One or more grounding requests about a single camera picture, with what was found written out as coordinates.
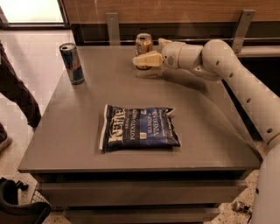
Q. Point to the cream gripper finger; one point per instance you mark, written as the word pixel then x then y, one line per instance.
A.
pixel 163 42
pixel 149 59

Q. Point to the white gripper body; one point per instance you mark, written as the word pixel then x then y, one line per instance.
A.
pixel 171 54

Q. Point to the orange soda can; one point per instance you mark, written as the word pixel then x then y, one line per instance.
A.
pixel 144 43

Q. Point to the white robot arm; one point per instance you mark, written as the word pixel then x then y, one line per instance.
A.
pixel 216 60

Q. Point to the blue silver energy drink can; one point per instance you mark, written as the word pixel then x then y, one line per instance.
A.
pixel 70 56

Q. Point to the blue Kettle chips bag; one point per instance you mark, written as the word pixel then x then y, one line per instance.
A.
pixel 137 128

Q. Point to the grey drawer cabinet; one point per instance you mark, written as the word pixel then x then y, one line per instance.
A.
pixel 178 185

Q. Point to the person in dark trousers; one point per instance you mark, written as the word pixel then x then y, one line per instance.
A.
pixel 15 90

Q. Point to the striped cylindrical tool on floor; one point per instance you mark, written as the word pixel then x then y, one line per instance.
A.
pixel 242 207

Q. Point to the black chair part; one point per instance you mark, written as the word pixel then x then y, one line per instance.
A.
pixel 13 213

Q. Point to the left metal bracket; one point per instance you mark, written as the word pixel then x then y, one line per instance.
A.
pixel 113 28

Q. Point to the metal bracket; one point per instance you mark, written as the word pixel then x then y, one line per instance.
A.
pixel 241 29
pixel 113 28

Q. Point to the right metal bracket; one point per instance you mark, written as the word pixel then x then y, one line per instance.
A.
pixel 241 29

